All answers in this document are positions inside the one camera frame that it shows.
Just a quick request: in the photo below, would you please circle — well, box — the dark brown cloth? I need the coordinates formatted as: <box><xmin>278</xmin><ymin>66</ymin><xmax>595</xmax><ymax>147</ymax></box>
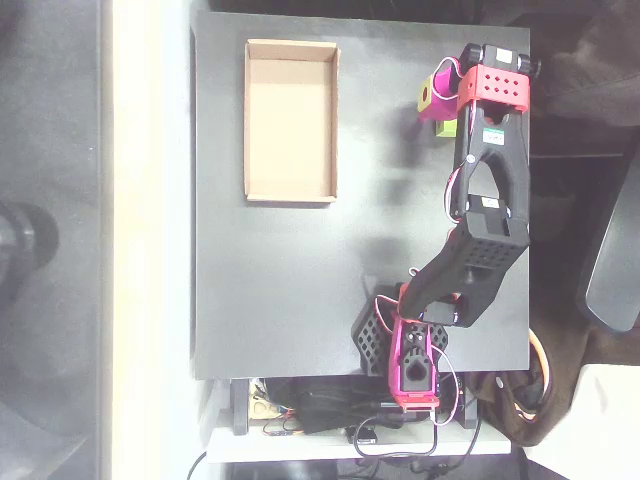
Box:
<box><xmin>529</xmin><ymin>0</ymin><xmax>640</xmax><ymax>144</ymax></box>

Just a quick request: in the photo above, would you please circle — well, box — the dark grey office chair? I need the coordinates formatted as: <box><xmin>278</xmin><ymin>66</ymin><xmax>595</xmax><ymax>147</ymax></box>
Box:
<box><xmin>574</xmin><ymin>147</ymin><xmax>640</xmax><ymax>335</ymax></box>

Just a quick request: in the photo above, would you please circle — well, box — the brown bag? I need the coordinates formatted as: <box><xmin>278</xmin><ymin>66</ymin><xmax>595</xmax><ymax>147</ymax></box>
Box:
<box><xmin>472</xmin><ymin>319</ymin><xmax>589</xmax><ymax>448</ymax></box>

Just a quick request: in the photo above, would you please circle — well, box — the white cloth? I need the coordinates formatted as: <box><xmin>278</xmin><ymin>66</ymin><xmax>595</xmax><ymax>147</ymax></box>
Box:
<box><xmin>522</xmin><ymin>363</ymin><xmax>640</xmax><ymax>480</ymax></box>

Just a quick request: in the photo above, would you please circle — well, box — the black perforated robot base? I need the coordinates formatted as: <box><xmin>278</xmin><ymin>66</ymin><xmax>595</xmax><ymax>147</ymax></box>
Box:
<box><xmin>351</xmin><ymin>283</ymin><xmax>451</xmax><ymax>377</ymax></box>

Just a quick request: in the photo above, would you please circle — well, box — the open cardboard box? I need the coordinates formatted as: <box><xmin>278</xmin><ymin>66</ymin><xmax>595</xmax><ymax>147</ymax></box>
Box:
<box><xmin>243</xmin><ymin>38</ymin><xmax>341</xmax><ymax>205</ymax></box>

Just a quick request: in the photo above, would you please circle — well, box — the black looped cable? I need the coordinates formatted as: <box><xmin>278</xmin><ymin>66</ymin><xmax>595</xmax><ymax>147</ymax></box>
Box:
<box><xmin>349</xmin><ymin>414</ymin><xmax>484</xmax><ymax>459</ymax></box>

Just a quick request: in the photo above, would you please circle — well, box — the white shelf board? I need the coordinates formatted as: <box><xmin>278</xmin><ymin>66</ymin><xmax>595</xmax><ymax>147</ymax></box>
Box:
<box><xmin>207</xmin><ymin>419</ymin><xmax>512</xmax><ymax>464</ymax></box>

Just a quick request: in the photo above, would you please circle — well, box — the black round knob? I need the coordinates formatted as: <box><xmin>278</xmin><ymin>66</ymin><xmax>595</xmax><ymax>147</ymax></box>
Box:
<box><xmin>0</xmin><ymin>201</ymin><xmax>61</xmax><ymax>301</ymax></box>

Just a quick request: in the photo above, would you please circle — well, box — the black hanging cable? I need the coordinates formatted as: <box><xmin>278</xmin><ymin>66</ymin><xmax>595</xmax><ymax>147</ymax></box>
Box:
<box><xmin>186</xmin><ymin>449</ymin><xmax>209</xmax><ymax>480</ymax></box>

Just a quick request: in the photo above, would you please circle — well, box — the tan controller board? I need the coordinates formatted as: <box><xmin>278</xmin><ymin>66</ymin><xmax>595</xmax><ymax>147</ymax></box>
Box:
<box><xmin>248</xmin><ymin>382</ymin><xmax>296</xmax><ymax>421</ymax></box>

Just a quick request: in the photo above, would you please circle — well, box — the small black wired module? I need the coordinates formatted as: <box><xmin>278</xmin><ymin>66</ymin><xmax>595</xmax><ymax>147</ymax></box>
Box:
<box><xmin>262</xmin><ymin>418</ymin><xmax>304</xmax><ymax>437</ymax></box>

